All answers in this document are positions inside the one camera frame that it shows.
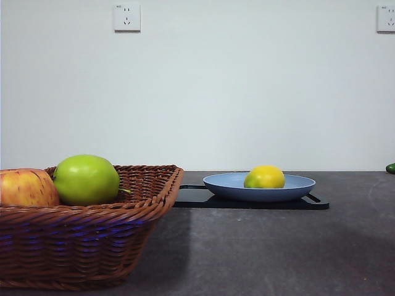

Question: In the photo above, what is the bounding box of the blue round plate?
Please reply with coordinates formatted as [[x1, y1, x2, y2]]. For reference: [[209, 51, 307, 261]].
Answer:
[[202, 172, 317, 203]]

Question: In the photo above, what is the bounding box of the yellow green lemon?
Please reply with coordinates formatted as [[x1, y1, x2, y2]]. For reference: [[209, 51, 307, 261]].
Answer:
[[243, 165, 286, 189]]

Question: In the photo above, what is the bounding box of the brown wicker basket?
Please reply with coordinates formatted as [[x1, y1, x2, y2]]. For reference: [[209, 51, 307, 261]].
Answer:
[[0, 164, 185, 290]]

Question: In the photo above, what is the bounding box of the black flat tray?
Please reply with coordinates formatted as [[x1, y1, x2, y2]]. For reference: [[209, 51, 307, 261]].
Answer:
[[172, 184, 330, 210]]

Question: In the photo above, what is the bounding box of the green apple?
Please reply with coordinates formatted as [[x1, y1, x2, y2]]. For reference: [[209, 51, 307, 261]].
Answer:
[[52, 154, 132, 206]]

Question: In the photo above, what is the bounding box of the red yellow apple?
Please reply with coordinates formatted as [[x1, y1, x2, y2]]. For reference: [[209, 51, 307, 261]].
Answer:
[[0, 168, 60, 207]]

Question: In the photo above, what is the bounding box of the white wall socket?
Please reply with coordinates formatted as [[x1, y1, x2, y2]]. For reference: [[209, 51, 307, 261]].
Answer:
[[376, 4, 395, 34], [114, 4, 142, 33]]

